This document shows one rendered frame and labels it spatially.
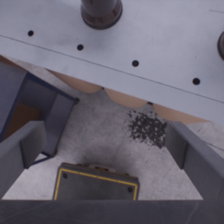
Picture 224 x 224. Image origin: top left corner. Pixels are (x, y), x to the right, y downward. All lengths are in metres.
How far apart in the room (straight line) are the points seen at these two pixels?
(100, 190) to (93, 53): 1.24
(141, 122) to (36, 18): 1.41
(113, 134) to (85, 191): 0.59
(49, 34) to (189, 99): 0.30
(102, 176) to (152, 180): 0.56
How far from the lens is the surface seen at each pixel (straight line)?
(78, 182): 1.47
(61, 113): 1.68
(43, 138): 0.17
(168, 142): 0.16
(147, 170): 1.71
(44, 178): 1.95
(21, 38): 0.41
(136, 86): 0.31
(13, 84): 1.03
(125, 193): 1.43
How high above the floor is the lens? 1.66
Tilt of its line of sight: 81 degrees down
